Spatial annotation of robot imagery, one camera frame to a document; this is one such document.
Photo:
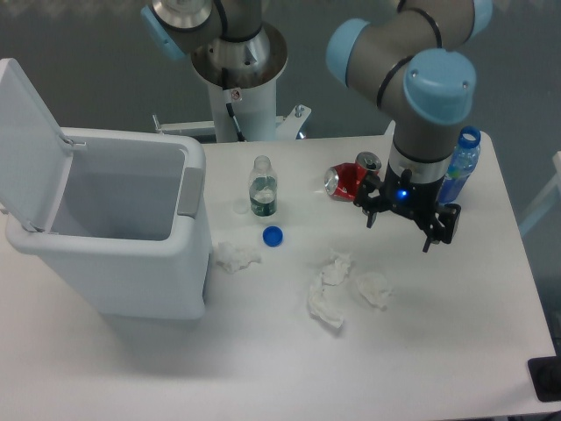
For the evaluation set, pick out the crumpled white tissue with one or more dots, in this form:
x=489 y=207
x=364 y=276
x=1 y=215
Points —
x=232 y=258
x=375 y=288
x=337 y=268
x=319 y=307

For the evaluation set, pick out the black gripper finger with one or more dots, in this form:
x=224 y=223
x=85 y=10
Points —
x=442 y=225
x=369 y=198

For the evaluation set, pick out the clear bottle green label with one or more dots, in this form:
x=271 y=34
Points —
x=263 y=187

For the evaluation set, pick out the blue bottle cap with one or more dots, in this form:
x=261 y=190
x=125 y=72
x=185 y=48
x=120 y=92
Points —
x=272 y=236

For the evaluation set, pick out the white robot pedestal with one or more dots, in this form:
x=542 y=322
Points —
x=241 y=80

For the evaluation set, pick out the white trash can body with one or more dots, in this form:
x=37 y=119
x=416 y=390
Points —
x=131 y=235

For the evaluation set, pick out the white trash can lid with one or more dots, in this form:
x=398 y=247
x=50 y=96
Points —
x=36 y=155

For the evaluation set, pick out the crumpled white tissue lower middle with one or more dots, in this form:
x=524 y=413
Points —
x=319 y=307

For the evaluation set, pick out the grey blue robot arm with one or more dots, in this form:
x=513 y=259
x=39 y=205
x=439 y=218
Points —
x=410 y=68

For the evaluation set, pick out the crumpled white tissue upper middle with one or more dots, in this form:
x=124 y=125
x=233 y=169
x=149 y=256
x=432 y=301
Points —
x=337 y=268

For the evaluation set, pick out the crumpled white tissue left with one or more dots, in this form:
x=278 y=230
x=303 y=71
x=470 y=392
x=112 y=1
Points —
x=232 y=258

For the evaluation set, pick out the blue plastic bottle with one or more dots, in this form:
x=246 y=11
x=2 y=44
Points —
x=463 y=162

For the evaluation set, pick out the crushed red soda can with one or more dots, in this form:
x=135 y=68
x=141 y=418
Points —
x=342 y=181

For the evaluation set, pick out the white frame at right edge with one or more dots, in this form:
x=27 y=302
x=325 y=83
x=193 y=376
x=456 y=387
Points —
x=543 y=202

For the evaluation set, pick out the crumpled white tissue right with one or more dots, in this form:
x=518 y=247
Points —
x=375 y=288

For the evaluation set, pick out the black device at table edge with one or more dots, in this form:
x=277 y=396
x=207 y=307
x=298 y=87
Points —
x=545 y=376

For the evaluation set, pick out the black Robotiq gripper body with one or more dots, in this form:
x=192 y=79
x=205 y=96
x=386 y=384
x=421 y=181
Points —
x=414 y=201

